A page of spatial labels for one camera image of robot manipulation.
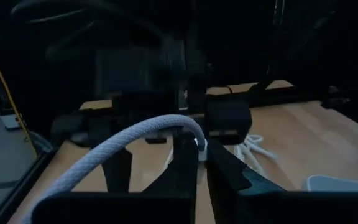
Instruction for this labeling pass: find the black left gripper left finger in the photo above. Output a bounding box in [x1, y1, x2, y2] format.
[31, 136, 200, 224]

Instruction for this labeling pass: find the white base block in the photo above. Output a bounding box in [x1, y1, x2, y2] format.
[0, 113, 24, 131]

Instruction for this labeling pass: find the white braided USB cable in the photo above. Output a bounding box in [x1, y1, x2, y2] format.
[20, 113, 208, 224]

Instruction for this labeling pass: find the white power strip tower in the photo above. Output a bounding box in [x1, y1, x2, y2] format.
[301, 174, 358, 193]

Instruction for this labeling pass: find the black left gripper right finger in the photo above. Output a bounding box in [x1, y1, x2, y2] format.
[206, 139, 358, 224]

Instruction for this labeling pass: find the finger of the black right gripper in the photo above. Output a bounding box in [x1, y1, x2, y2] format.
[101, 147, 134, 194]

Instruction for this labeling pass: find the thick white power cord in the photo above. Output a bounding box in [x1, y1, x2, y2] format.
[232, 133, 278, 177]

